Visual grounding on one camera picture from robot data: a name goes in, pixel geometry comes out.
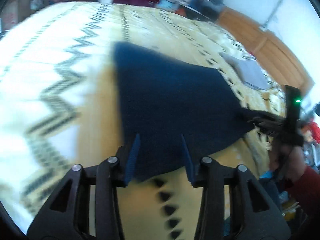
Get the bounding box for dark blue denim pants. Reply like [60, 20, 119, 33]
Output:
[113, 42, 284, 181]

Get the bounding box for red sleeve forearm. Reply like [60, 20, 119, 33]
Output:
[287, 166, 320, 220]

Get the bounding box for person's right hand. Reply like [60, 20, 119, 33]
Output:
[268, 139, 306, 182]

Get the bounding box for wooden headboard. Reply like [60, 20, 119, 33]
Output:
[218, 7, 315, 97]

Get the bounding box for grey pillow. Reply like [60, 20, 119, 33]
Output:
[219, 53, 270, 90]

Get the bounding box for yellow patterned bed cover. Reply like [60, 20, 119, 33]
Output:
[1, 2, 285, 232]

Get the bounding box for cardboard box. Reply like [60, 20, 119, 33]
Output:
[1, 0, 31, 31]

